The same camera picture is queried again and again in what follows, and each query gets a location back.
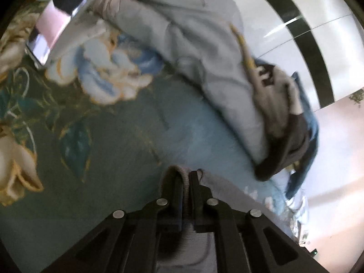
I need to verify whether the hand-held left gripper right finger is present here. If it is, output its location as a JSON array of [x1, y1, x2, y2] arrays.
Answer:
[[189, 171, 328, 273]]

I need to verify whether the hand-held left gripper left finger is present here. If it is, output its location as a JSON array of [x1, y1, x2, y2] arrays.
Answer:
[[43, 173, 183, 273]]

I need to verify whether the grey knit garment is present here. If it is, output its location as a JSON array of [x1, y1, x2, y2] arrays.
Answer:
[[156, 165, 296, 273]]

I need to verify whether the floral teal bedspread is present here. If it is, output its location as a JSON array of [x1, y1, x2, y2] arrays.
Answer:
[[0, 3, 310, 273]]

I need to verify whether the grey and dark sweater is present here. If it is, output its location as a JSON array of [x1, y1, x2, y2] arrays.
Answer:
[[230, 24, 310, 182]]

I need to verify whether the blue garment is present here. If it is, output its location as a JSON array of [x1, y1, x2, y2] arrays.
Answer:
[[254, 59, 320, 200]]

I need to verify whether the light grey hoodie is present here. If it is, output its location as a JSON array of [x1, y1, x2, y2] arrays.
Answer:
[[111, 0, 270, 162]]

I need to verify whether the pale pink cloth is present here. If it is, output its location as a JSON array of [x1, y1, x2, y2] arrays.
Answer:
[[90, 0, 134, 23]]

